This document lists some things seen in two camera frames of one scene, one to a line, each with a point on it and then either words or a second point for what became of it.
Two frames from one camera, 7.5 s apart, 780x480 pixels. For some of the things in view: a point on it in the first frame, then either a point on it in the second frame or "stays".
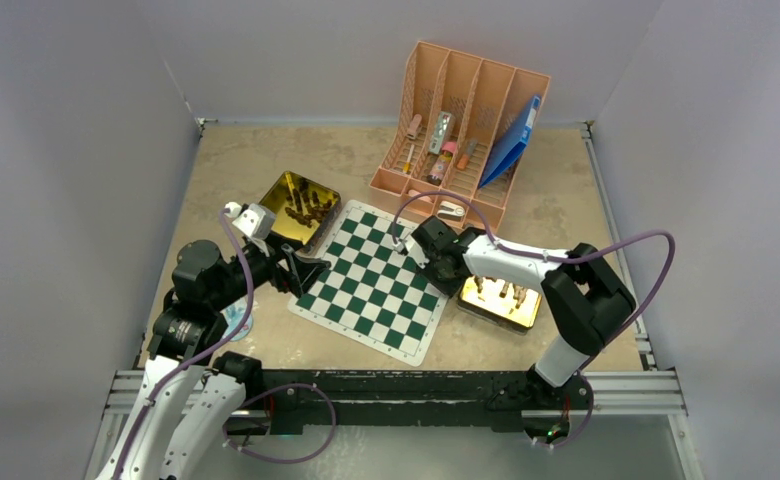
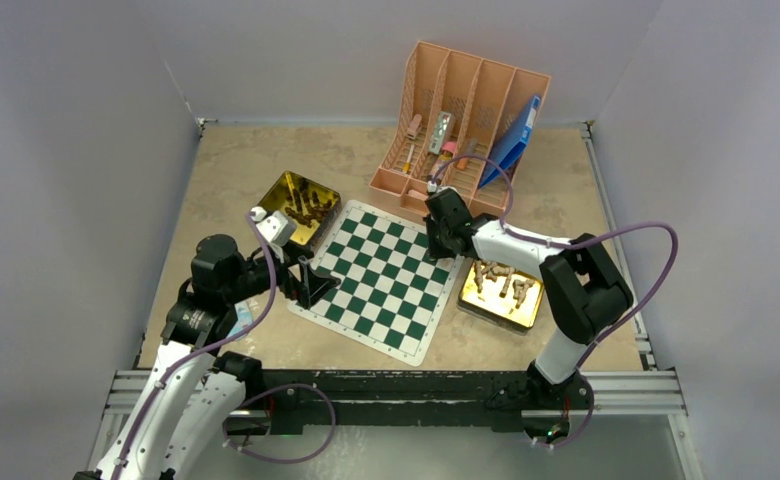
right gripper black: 451,288 -> 436,252
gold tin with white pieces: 508,306 stays
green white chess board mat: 370,292 stays
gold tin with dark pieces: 304,210 stays
